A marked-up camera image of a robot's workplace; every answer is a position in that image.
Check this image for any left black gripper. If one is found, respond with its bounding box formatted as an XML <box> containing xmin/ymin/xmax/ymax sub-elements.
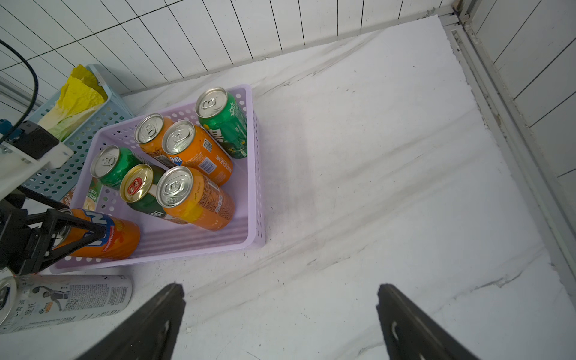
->
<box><xmin>1</xmin><ymin>190</ymin><xmax>107</xmax><ymax>275</ymax></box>

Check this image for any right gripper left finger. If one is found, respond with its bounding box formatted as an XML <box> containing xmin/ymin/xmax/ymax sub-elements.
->
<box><xmin>79</xmin><ymin>283</ymin><xmax>186</xmax><ymax>360</ymax></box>

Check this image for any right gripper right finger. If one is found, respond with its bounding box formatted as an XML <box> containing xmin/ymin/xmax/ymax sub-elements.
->
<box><xmin>376</xmin><ymin>283</ymin><xmax>477</xmax><ymax>360</ymax></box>

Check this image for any orange Fanta can front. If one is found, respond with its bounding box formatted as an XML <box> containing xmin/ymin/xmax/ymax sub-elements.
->
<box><xmin>61</xmin><ymin>209</ymin><xmax>140</xmax><ymax>260</ymax></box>

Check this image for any orange fanta can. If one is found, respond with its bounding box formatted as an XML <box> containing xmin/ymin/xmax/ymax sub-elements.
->
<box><xmin>162</xmin><ymin>120</ymin><xmax>233</xmax><ymax>185</ymax></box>
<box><xmin>61</xmin><ymin>209</ymin><xmax>140</xmax><ymax>260</ymax></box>

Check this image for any tall silver can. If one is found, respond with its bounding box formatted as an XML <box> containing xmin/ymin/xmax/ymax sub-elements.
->
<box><xmin>1</xmin><ymin>275</ymin><xmax>133</xmax><ymax>334</ymax></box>

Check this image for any green gold-top can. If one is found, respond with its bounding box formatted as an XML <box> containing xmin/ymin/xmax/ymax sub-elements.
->
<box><xmin>118</xmin><ymin>163</ymin><xmax>188</xmax><ymax>224</ymax></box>

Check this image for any orange Schweppes can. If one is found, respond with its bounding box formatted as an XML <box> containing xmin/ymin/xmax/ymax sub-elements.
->
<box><xmin>157</xmin><ymin>166</ymin><xmax>236</xmax><ymax>231</ymax></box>

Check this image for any blue plastic basket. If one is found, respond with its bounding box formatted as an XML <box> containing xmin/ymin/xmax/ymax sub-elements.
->
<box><xmin>22</xmin><ymin>64</ymin><xmax>134</xmax><ymax>201</ymax></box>

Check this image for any purple plastic basket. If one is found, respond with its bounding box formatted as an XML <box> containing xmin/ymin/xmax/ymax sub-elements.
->
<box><xmin>49</xmin><ymin>84</ymin><xmax>266</xmax><ymax>274</ymax></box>

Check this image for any green soup mix packet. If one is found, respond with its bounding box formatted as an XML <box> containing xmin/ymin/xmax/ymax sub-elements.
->
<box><xmin>61</xmin><ymin>178</ymin><xmax>102</xmax><ymax>212</ymax></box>

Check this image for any green Sprite can left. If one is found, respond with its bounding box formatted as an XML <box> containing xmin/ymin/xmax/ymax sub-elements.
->
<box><xmin>90</xmin><ymin>145</ymin><xmax>143</xmax><ymax>191</ymax></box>

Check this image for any green sprite can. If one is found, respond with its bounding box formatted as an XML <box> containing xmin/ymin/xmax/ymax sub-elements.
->
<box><xmin>90</xmin><ymin>145</ymin><xmax>143</xmax><ymax>191</ymax></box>
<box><xmin>195</xmin><ymin>87</ymin><xmax>248</xmax><ymax>159</ymax></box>

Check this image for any yellow napa cabbage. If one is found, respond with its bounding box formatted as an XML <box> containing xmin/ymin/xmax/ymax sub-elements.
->
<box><xmin>38</xmin><ymin>64</ymin><xmax>108</xmax><ymax>142</ymax></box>

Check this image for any orange Fanta can back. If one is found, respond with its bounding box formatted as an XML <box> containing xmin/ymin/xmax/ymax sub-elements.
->
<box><xmin>162</xmin><ymin>120</ymin><xmax>233</xmax><ymax>185</ymax></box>

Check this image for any green Sprite can back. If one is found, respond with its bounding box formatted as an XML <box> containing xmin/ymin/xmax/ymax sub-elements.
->
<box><xmin>195</xmin><ymin>87</ymin><xmax>248</xmax><ymax>159</ymax></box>

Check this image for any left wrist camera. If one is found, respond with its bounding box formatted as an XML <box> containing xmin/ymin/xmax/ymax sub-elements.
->
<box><xmin>0</xmin><ymin>118</ymin><xmax>75</xmax><ymax>199</ymax></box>

